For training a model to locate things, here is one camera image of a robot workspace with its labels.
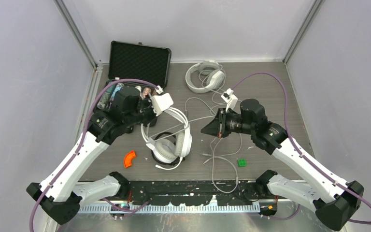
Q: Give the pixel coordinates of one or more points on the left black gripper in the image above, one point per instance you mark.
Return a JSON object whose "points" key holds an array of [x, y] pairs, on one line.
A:
{"points": [[152, 116]]}

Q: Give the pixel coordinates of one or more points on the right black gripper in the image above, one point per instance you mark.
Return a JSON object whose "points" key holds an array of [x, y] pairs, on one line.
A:
{"points": [[218, 126]]}

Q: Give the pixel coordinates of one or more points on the white grey headphones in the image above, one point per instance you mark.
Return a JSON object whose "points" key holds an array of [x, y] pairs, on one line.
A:
{"points": [[151, 140]]}

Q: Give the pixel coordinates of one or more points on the black wired headphones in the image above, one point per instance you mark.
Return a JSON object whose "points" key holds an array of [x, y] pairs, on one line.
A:
{"points": [[167, 152]]}

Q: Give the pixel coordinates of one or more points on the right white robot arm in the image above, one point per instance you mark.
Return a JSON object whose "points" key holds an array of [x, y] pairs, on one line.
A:
{"points": [[333, 199]]}

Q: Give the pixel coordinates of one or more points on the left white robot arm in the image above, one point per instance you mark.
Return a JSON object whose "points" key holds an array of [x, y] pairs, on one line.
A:
{"points": [[58, 195]]}

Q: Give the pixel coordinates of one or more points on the white headphones at back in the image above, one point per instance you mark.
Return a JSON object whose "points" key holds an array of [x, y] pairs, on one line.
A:
{"points": [[207, 76]]}

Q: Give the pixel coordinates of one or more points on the green toy brick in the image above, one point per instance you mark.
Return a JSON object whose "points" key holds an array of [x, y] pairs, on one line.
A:
{"points": [[242, 162]]}

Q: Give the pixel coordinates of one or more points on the orange curved plastic piece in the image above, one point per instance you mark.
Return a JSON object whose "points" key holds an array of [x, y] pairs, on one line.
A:
{"points": [[127, 162]]}

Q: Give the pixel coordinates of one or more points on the black poker chip case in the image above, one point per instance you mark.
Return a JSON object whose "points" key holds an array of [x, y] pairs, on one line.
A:
{"points": [[139, 61]]}

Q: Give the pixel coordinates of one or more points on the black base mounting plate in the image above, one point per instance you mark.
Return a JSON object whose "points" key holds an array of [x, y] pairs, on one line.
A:
{"points": [[195, 193]]}

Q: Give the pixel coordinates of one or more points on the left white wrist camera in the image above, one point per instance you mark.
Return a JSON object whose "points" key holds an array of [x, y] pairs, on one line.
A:
{"points": [[161, 102]]}

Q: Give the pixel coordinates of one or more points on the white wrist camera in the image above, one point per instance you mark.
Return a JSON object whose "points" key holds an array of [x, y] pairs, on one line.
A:
{"points": [[161, 102], [230, 99]]}

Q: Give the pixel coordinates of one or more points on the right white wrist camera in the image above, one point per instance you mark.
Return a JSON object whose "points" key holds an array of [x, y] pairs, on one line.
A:
{"points": [[230, 99]]}

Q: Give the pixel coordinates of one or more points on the aluminium slotted rail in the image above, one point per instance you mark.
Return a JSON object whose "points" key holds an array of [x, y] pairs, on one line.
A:
{"points": [[103, 208]]}

